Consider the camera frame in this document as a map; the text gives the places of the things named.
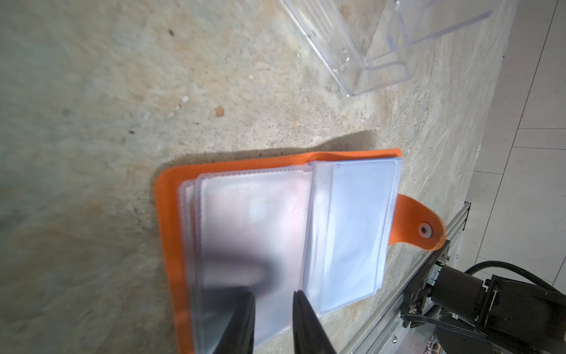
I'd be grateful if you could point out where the aluminium mounting rail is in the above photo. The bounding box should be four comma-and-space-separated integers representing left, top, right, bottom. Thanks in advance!
342, 202, 471, 353

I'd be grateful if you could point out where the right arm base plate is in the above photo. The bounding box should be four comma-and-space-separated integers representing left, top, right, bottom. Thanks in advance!
402, 261, 565, 353

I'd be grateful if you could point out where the orange card holder wallet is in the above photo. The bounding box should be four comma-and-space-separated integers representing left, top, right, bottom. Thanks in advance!
155, 149, 447, 353

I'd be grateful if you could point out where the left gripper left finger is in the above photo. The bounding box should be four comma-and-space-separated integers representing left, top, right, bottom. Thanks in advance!
213, 292, 256, 354

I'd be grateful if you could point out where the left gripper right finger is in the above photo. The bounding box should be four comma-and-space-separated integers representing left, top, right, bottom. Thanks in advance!
293, 291, 336, 354

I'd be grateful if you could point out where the right clear card display stand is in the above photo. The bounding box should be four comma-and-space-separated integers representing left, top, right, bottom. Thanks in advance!
282, 0, 499, 97

